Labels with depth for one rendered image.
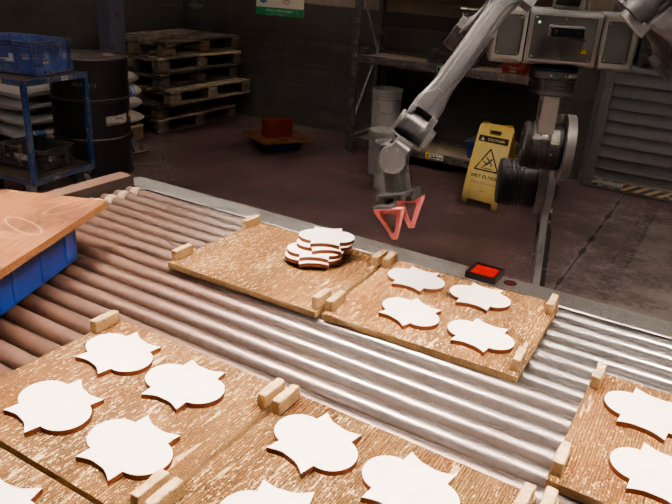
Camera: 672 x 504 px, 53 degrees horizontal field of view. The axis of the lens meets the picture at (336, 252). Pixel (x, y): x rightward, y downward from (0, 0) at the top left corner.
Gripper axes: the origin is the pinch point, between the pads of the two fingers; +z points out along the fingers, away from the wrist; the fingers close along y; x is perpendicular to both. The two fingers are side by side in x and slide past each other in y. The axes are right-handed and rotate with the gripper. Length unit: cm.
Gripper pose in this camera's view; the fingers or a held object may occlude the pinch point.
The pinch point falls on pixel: (402, 229)
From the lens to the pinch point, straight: 151.2
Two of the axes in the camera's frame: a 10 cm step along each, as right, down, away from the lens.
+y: -4.7, 2.9, -8.3
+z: 1.4, 9.6, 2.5
